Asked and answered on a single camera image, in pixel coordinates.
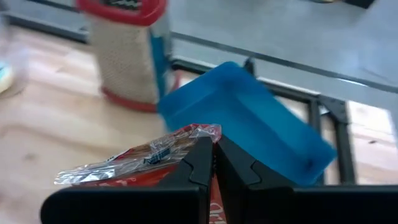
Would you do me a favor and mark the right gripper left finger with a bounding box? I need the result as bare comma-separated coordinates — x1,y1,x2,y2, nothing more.
40,136,215,224

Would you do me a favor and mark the red steel box grater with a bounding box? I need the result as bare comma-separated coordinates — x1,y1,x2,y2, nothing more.
75,0,175,113

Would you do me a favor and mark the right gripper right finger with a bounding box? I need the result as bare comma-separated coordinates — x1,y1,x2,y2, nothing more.
216,134,398,224

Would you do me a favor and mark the teal plastic bin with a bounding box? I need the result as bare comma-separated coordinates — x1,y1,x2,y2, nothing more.
157,61,338,187

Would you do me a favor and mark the red cracker packet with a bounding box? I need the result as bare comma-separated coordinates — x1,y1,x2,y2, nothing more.
54,123,229,224

